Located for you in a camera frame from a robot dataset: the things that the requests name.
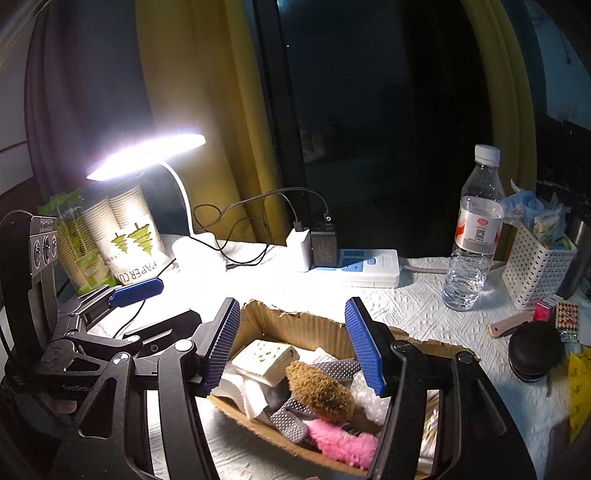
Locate white power strip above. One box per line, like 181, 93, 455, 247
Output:
314, 248, 400, 288

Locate clear water bottle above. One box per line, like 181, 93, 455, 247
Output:
442, 144, 506, 311

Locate black lamp cable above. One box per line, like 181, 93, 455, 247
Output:
113, 258, 178, 337

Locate black charger cable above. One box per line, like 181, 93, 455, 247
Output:
219, 187, 331, 227
193, 191, 301, 273

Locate dark curtain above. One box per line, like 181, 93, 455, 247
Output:
25, 0, 154, 205

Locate white tablecloth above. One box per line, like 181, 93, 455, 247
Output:
60, 233, 574, 480

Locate white perforated basket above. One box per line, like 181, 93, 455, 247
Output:
502, 222, 578, 310

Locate white paper cup pack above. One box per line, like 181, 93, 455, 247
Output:
81, 182, 166, 287

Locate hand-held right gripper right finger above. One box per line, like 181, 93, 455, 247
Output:
345, 296, 539, 480

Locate white desk lamp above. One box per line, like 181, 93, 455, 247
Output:
86, 134, 218, 266

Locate green paper cup pack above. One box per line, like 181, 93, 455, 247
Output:
37, 188, 116, 298

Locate grey power strip cord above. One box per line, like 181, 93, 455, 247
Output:
398, 258, 506, 276

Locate steel thermos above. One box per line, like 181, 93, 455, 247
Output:
566, 205, 591, 296

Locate cardboard box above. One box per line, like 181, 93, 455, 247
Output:
205, 299, 478, 480

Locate white charger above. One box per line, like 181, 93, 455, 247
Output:
286, 222, 315, 273

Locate brown plush toy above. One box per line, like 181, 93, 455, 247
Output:
285, 361, 356, 424

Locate white tissue paper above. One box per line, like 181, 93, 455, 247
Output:
215, 374, 279, 419

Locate clear plastic bag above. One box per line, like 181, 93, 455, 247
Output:
353, 374, 393, 426

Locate yellow packet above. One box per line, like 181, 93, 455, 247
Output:
568, 346, 591, 445

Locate dark window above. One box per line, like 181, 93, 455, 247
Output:
254, 0, 496, 260

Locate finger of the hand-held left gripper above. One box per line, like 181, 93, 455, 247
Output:
46, 310, 204, 367
59, 278, 165, 324

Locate pink plush toy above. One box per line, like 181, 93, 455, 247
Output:
305, 418, 380, 468

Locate yellow curtain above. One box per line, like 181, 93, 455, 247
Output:
135, 0, 283, 246
459, 0, 548, 195

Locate packets in basket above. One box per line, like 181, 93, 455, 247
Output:
532, 205, 576, 251

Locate black charger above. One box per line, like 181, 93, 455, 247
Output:
310, 215, 341, 268

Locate black round case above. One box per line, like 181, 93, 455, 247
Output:
509, 320, 565, 383

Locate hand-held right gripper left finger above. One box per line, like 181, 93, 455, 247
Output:
60, 298, 242, 480

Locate patterned card box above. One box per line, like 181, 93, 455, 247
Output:
554, 302, 585, 343

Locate pink handle tool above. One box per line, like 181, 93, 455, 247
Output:
488, 310, 536, 339

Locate blue plastic bag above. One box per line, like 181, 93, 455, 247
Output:
507, 190, 546, 228

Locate grey dotted sock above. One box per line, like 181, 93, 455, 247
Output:
318, 360, 362, 380
268, 397, 309, 445

